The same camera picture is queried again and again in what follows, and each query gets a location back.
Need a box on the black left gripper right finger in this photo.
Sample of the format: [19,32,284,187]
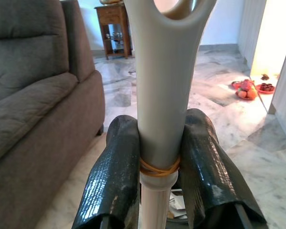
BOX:
[180,108,267,229]

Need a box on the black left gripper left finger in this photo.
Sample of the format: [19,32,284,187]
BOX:
[71,114,141,229]

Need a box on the broom with grey handle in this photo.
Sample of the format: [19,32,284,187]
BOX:
[123,0,216,229]

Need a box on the tan rubber band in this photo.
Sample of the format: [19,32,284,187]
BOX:
[139,156,181,178]

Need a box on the white cardboard box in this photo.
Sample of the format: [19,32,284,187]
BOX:
[169,189,188,219]

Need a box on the black plastic waste bin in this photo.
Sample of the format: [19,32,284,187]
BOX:
[166,216,189,229]

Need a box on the fruit pile on plate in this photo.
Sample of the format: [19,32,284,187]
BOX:
[235,79,258,101]

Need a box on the red plate with cups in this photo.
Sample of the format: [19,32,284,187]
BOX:
[255,82,276,94]

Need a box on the brown fabric sofa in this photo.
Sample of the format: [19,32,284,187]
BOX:
[0,0,106,229]

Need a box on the dark wooden display cabinet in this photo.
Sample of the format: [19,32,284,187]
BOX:
[94,3,134,61]

